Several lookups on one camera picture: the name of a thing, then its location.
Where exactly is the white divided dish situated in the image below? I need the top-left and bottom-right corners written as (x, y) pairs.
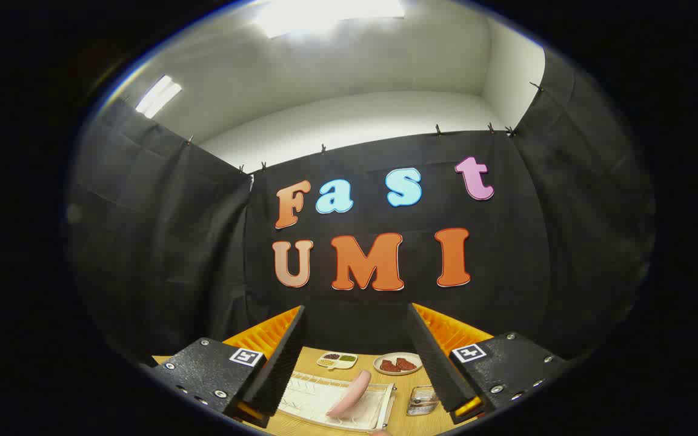
top-left (316, 352), bottom-right (358, 370)

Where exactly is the large ceiling light panel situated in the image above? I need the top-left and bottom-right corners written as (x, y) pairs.
top-left (256, 0), bottom-right (405, 38)

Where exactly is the white wire dish rack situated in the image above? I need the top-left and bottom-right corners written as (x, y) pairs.
top-left (278, 371), bottom-right (396, 432)

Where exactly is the beige plate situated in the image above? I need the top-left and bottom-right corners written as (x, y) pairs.
top-left (373, 352), bottom-right (423, 376)

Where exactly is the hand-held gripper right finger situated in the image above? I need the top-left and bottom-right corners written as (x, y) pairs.
top-left (408, 303), bottom-right (571, 424)

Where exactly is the metal wire basket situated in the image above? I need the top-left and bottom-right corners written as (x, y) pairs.
top-left (407, 385), bottom-right (440, 416)

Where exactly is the black backdrop cloth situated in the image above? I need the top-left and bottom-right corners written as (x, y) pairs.
top-left (67, 51), bottom-right (656, 367)

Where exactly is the pink plate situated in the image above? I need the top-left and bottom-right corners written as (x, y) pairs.
top-left (326, 369), bottom-right (372, 418)

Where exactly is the small ceiling light panel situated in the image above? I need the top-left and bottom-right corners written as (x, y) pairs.
top-left (135, 75), bottom-right (182, 119)

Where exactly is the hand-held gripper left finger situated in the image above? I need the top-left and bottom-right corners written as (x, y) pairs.
top-left (143, 305), bottom-right (308, 429)

